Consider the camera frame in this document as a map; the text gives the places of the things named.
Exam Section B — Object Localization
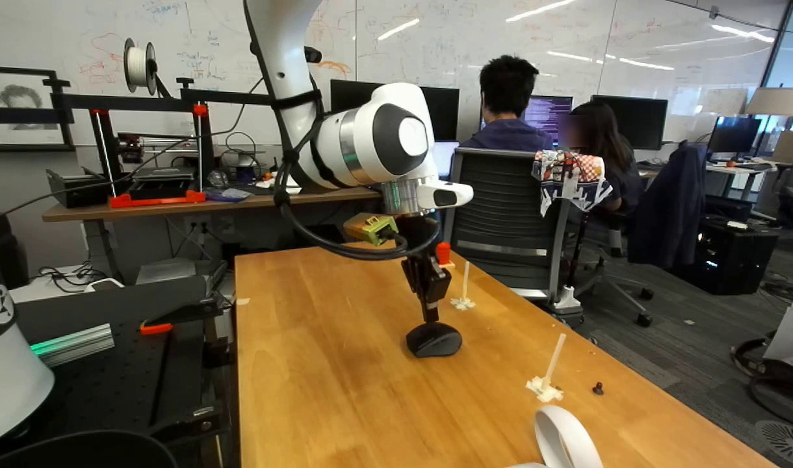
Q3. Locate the person in purple shirt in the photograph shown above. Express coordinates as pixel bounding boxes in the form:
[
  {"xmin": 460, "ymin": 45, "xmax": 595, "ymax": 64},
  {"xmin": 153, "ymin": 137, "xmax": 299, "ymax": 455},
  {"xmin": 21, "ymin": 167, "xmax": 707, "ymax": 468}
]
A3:
[{"xmin": 460, "ymin": 52, "xmax": 554, "ymax": 154}]

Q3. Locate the monitor with purple screen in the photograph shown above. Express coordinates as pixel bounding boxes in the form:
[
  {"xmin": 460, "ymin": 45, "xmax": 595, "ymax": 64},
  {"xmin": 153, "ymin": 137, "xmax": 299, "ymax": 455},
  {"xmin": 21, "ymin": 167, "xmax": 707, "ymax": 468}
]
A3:
[{"xmin": 523, "ymin": 90, "xmax": 578, "ymax": 150}]

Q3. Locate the person with long hair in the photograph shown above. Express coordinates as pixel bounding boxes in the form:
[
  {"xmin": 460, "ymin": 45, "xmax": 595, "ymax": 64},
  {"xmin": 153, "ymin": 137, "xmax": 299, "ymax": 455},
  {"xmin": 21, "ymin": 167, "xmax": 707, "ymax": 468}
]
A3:
[{"xmin": 564, "ymin": 99, "xmax": 653, "ymax": 219}]

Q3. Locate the long wooden desk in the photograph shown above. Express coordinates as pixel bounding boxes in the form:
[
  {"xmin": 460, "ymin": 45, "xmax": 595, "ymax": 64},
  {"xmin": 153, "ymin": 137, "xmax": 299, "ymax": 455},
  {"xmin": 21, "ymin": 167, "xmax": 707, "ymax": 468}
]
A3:
[{"xmin": 39, "ymin": 184, "xmax": 385, "ymax": 225}]

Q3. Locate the grey flat box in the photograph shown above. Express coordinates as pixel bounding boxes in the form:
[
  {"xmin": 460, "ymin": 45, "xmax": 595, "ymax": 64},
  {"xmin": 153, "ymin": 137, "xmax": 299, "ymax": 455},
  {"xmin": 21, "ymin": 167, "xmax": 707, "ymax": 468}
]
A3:
[{"xmin": 134, "ymin": 255, "xmax": 199, "ymax": 285}]

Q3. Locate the patterned cloth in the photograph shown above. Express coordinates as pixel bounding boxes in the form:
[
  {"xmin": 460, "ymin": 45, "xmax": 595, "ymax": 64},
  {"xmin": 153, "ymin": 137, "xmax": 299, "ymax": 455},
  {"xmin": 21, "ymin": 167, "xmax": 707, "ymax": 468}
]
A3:
[{"xmin": 530, "ymin": 149, "xmax": 616, "ymax": 219}]

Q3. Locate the black computer mouse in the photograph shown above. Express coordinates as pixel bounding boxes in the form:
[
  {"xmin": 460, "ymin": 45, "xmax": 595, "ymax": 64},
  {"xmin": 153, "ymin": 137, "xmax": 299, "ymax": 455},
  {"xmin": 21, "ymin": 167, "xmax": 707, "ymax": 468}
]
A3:
[{"xmin": 403, "ymin": 320, "xmax": 467, "ymax": 362}]

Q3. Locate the black bag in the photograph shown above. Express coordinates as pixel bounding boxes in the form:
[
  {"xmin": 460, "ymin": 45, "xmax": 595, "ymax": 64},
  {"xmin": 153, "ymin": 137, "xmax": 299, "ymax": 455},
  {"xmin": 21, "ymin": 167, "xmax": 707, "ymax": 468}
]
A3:
[{"xmin": 0, "ymin": 210, "xmax": 29, "ymax": 288}]

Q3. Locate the black workbench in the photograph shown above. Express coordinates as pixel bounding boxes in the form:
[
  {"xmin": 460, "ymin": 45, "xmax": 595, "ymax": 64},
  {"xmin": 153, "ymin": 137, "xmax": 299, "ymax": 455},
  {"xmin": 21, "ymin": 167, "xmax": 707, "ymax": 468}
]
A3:
[{"xmin": 0, "ymin": 275, "xmax": 238, "ymax": 468}]

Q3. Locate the orange handled tool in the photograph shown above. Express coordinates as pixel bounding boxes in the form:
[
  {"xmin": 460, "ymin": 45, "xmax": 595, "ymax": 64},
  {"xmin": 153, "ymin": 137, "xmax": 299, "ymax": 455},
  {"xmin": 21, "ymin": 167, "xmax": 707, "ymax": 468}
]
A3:
[{"xmin": 136, "ymin": 320, "xmax": 177, "ymax": 337}]

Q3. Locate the white cable bundle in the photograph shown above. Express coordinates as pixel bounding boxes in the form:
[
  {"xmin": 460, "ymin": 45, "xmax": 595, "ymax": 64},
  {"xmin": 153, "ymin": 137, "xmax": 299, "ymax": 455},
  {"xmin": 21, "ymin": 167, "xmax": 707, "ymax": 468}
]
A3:
[{"xmin": 35, "ymin": 262, "xmax": 131, "ymax": 295}]

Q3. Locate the beige lampshade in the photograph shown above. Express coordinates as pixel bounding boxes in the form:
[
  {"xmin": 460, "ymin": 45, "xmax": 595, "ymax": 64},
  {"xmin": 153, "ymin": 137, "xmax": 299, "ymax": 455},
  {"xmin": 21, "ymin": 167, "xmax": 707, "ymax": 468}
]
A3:
[
  {"xmin": 745, "ymin": 86, "xmax": 793, "ymax": 119},
  {"xmin": 702, "ymin": 86, "xmax": 753, "ymax": 117}
]

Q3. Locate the black framed picture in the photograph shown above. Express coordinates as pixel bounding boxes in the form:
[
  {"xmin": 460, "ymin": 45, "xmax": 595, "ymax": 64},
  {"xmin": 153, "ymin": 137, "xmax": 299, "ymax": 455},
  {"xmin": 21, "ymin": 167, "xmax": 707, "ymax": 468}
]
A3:
[{"xmin": 0, "ymin": 61, "xmax": 68, "ymax": 150}]

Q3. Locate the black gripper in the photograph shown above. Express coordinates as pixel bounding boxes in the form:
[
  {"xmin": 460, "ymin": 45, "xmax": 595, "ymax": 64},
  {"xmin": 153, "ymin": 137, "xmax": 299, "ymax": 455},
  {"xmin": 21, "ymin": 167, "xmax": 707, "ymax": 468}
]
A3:
[{"xmin": 399, "ymin": 214, "xmax": 455, "ymax": 332}]

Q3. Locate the red black 3D printer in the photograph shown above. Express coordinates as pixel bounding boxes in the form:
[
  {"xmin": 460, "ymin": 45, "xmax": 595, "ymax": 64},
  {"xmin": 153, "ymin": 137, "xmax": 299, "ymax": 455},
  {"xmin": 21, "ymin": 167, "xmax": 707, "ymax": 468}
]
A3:
[{"xmin": 55, "ymin": 74, "xmax": 277, "ymax": 214}]

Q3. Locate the grey mesh office chair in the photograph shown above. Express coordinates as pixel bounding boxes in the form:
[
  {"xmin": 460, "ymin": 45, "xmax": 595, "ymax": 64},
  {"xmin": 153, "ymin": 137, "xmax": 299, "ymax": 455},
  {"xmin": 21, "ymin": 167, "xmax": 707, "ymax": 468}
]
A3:
[{"xmin": 446, "ymin": 142, "xmax": 658, "ymax": 331}]

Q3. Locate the green-lit metal bar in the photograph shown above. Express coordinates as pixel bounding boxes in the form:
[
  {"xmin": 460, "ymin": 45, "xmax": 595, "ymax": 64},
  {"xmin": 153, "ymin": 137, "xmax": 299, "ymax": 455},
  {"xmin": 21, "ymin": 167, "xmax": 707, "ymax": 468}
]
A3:
[{"xmin": 29, "ymin": 320, "xmax": 117, "ymax": 370}]

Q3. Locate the white filament spool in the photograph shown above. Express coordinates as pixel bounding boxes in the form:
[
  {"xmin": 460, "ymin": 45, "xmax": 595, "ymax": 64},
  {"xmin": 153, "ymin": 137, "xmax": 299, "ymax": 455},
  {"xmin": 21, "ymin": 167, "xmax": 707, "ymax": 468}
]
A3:
[{"xmin": 121, "ymin": 37, "xmax": 161, "ymax": 95}]

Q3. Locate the black box device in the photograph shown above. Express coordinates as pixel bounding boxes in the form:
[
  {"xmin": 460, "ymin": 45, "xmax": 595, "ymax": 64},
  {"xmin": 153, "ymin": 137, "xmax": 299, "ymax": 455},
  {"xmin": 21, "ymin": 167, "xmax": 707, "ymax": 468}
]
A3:
[{"xmin": 45, "ymin": 167, "xmax": 112, "ymax": 208}]

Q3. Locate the black computer tower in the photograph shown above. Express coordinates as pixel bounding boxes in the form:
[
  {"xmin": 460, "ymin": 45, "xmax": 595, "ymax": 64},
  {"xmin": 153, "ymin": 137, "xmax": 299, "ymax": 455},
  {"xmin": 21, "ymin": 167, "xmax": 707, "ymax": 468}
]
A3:
[{"xmin": 692, "ymin": 215, "xmax": 781, "ymax": 295}]

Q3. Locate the green wrist camera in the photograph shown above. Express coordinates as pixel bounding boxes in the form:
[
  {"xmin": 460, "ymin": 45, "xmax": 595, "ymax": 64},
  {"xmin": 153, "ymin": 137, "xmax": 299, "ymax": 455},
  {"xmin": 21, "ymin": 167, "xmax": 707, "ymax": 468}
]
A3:
[{"xmin": 342, "ymin": 214, "xmax": 403, "ymax": 246}]

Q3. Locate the white paper stack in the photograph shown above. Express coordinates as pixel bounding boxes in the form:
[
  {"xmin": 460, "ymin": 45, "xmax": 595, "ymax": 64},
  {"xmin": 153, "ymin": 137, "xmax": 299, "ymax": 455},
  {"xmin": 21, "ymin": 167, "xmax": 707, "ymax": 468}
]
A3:
[{"xmin": 255, "ymin": 172, "xmax": 305, "ymax": 195}]

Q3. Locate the dark blue jacket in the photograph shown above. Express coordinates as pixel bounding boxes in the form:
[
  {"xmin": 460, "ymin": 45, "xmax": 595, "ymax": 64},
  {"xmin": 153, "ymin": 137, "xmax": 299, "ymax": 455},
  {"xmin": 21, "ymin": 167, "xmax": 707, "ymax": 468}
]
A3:
[{"xmin": 627, "ymin": 139, "xmax": 715, "ymax": 275}]

